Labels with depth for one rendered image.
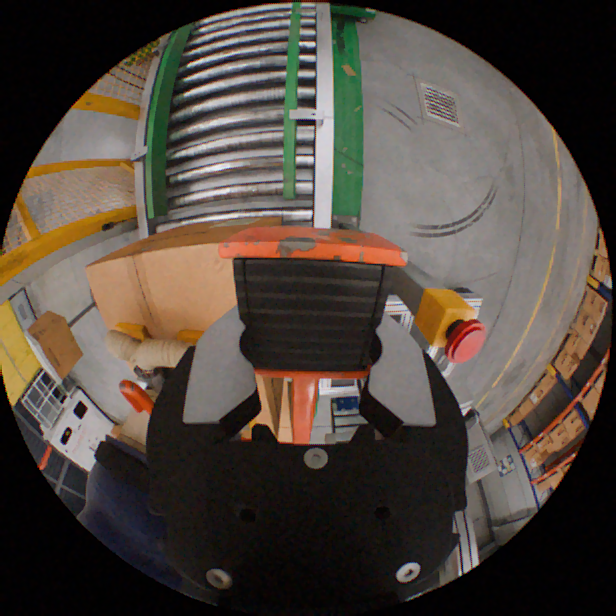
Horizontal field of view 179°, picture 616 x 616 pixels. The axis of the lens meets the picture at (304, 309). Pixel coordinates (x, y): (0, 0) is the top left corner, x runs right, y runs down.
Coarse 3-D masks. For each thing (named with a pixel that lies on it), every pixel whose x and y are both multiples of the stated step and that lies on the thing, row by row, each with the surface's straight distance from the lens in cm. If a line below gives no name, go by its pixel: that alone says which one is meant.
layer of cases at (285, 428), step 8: (288, 384) 112; (288, 392) 114; (288, 400) 119; (288, 408) 127; (280, 416) 137; (288, 416) 136; (280, 424) 148; (288, 424) 147; (280, 432) 162; (288, 432) 161; (280, 440) 179; (288, 440) 177
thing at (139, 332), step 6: (120, 324) 48; (126, 324) 46; (132, 324) 45; (120, 330) 48; (126, 330) 45; (132, 330) 44; (138, 330) 42; (144, 330) 42; (132, 336) 45; (138, 336) 43; (144, 336) 42; (138, 372) 48
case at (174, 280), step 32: (192, 224) 73; (224, 224) 51; (256, 224) 43; (128, 256) 38; (160, 256) 32; (192, 256) 29; (96, 288) 51; (128, 288) 41; (160, 288) 34; (192, 288) 31; (224, 288) 28; (128, 320) 46; (160, 320) 39; (192, 320) 34
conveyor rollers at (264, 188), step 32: (192, 32) 124; (224, 32) 111; (288, 32) 99; (192, 64) 102; (224, 64) 92; (256, 64) 88; (192, 96) 90; (224, 96) 82; (256, 96) 77; (192, 128) 81; (256, 160) 67; (192, 192) 76; (224, 192) 69; (256, 192) 66; (160, 224) 85
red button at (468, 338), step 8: (456, 320) 31; (472, 320) 29; (448, 328) 30; (456, 328) 29; (464, 328) 27; (472, 328) 28; (480, 328) 29; (448, 336) 30; (456, 336) 27; (464, 336) 27; (472, 336) 28; (480, 336) 30; (448, 344) 28; (456, 344) 28; (464, 344) 28; (472, 344) 30; (480, 344) 31; (448, 352) 28; (456, 352) 28; (464, 352) 30; (472, 352) 31; (456, 360) 30; (464, 360) 31
